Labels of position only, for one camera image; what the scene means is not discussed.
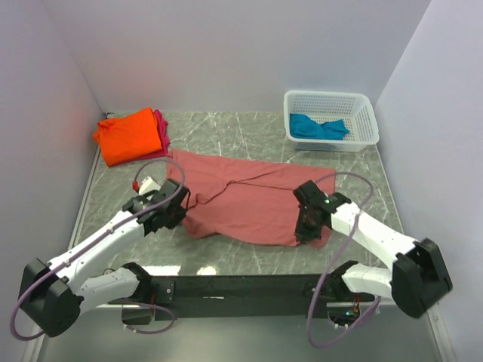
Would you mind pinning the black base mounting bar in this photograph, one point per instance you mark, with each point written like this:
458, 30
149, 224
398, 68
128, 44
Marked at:
224, 296

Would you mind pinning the folded orange t-shirt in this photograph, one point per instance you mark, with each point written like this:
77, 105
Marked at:
128, 138

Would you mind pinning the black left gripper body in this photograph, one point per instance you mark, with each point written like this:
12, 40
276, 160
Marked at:
176, 215

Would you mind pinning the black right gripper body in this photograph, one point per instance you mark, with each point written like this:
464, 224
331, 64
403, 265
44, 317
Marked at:
306, 228

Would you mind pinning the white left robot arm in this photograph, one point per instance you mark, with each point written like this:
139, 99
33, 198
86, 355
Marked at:
55, 293

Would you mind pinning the blue t-shirt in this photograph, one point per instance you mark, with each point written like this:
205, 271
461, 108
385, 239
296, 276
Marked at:
303, 127

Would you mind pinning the salmon pink t-shirt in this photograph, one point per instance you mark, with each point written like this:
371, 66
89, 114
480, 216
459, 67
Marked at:
250, 201

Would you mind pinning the folded magenta t-shirt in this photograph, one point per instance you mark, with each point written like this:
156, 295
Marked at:
163, 136

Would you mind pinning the white plastic basket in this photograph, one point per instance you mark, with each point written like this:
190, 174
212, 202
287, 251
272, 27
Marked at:
355, 110

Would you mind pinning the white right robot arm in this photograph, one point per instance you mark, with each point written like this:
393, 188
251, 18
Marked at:
413, 275

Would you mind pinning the aluminium frame rail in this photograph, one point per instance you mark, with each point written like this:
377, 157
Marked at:
388, 336

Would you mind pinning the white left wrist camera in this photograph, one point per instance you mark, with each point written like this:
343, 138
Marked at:
146, 185

